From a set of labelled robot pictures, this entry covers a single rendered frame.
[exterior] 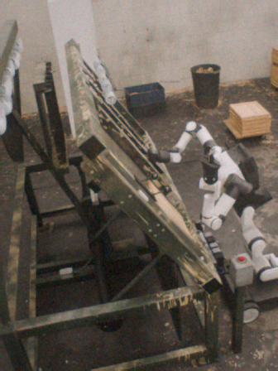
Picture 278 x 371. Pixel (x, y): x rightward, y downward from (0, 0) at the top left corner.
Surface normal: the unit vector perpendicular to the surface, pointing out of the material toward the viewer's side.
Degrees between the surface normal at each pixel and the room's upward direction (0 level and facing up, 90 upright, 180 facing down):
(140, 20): 90
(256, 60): 90
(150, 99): 90
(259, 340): 0
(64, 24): 90
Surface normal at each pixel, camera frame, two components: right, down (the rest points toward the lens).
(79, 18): 0.16, 0.51
